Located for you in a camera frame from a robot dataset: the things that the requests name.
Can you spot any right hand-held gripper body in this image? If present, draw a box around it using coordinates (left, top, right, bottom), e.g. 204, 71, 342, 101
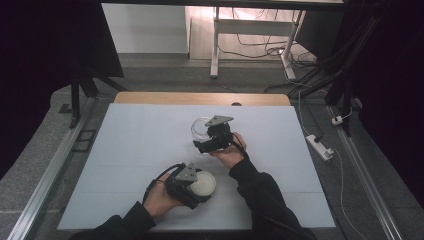
203, 114, 238, 155

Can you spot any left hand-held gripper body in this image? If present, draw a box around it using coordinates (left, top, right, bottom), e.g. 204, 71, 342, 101
164, 162, 204, 210

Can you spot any cream round jar lid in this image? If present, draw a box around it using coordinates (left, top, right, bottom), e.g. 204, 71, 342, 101
188, 169, 218, 198

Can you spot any clear glass jar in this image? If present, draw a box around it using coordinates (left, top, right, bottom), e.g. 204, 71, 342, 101
190, 115, 216, 140

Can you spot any person's right hand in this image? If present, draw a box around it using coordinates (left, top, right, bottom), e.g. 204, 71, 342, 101
209, 132, 249, 170

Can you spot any person's left hand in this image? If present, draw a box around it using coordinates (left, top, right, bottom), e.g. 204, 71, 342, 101
142, 176, 183, 218

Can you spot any pale blue foam mat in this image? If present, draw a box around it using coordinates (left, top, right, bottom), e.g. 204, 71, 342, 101
57, 102, 336, 232

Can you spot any white power strip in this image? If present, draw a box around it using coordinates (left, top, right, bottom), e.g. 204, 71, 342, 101
305, 134, 335, 162

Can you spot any black metal stand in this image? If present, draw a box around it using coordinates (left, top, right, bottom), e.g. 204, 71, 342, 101
68, 64, 128, 129
324, 16, 381, 138

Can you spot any black curtain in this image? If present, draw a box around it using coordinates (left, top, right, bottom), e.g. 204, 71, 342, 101
346, 0, 424, 201
0, 0, 124, 178

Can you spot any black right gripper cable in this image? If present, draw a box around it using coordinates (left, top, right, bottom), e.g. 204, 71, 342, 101
231, 132, 249, 158

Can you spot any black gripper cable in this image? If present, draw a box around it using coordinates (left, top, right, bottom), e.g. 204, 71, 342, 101
142, 162, 188, 204
231, 132, 249, 158

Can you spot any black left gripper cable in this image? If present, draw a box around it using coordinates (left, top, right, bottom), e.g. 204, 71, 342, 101
142, 162, 188, 204

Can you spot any bundle of black floor cables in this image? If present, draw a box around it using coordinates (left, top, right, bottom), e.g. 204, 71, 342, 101
218, 39, 334, 98

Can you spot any white desk frame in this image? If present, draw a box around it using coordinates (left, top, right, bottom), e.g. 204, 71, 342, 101
209, 6, 306, 81

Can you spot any thin white cable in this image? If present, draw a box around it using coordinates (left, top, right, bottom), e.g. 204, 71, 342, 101
331, 146, 361, 240

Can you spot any aluminium floor rail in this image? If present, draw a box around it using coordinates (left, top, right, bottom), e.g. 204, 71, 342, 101
326, 104, 404, 240
6, 98, 98, 240

